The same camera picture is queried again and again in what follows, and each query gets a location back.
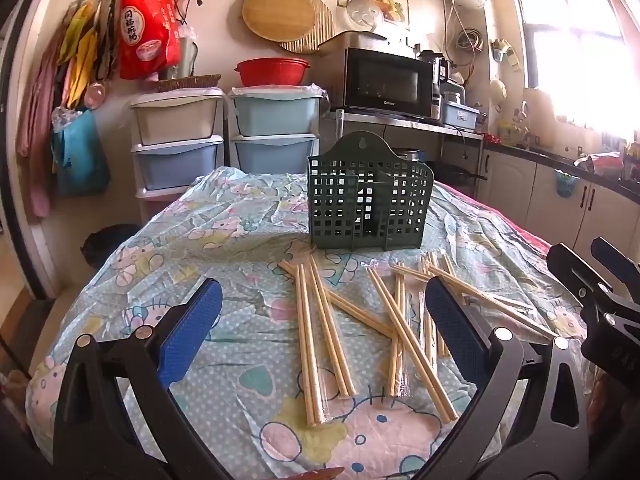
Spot black microwave oven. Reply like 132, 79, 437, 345
341, 47, 442, 121

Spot cartoon cat printed cloth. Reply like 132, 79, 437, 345
25, 166, 591, 480

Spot white kitchen cabinets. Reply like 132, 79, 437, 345
475, 147, 640, 261

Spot round wooden boards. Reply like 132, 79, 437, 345
242, 0, 317, 43

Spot blue hanging bag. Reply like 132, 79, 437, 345
51, 109, 111, 198

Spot rabbit figurine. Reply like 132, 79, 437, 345
500, 100, 533, 148

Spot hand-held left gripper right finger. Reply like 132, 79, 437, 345
425, 276, 593, 480

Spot round striped bamboo mat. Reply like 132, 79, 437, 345
279, 0, 337, 55

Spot coiled grey hose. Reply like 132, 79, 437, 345
457, 30, 484, 57

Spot steel shelf rack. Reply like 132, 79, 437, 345
320, 107, 486, 196

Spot white kitchen appliance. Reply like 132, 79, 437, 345
317, 30, 388, 58

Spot black frying pan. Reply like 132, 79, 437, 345
432, 160, 488, 186

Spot red shopping bag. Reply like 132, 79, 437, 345
116, 0, 182, 81

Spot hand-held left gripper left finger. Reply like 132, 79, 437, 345
52, 277, 231, 480

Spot yellow hanging cloths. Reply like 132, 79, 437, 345
57, 2, 101, 108

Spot window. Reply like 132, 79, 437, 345
510, 0, 640, 126

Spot pile of wooden chopsticks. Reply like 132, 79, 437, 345
277, 251, 560, 428

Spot blue hanging pouch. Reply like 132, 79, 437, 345
555, 170, 581, 199

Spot red plastic colander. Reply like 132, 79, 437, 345
235, 57, 311, 88

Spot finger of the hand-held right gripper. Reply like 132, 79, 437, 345
590, 236, 640, 307
546, 243, 640, 334

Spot black bag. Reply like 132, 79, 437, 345
82, 224, 141, 271

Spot pink hanging garment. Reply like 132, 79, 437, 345
17, 35, 66, 221

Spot brown wicker basket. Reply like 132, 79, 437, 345
157, 74, 222, 93

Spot green plastic utensil basket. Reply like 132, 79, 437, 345
306, 131, 435, 251

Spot beige storage drawer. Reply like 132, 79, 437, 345
131, 91, 224, 146

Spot fruit wall picture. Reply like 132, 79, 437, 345
337, 0, 411, 31

